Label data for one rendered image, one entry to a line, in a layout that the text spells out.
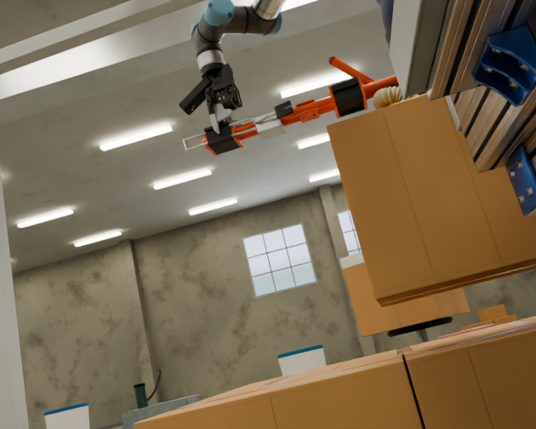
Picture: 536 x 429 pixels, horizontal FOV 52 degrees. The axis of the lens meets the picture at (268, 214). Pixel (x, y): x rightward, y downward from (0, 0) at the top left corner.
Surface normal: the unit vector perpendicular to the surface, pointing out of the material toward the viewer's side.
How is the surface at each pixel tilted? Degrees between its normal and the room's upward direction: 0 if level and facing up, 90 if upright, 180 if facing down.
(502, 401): 90
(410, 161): 90
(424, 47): 180
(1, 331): 90
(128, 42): 90
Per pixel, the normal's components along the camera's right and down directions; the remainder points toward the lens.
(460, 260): -0.23, -0.20
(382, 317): -0.54, -0.10
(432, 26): 0.22, 0.94
